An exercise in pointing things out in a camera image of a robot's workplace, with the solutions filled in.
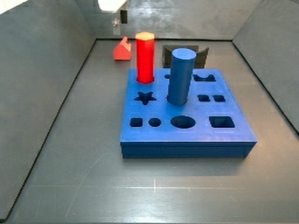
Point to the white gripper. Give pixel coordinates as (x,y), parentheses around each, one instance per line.
(111,6)

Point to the red three prong object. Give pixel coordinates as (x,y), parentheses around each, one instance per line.
(123,50)

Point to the black curved fixture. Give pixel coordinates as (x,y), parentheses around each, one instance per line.
(184,53)

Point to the red hexagonal peg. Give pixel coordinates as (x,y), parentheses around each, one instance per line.
(144,40)

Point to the blue cylinder peg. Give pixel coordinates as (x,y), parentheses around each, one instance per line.
(179,82)

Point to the blue shape sorter block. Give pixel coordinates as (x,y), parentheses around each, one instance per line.
(205,128)

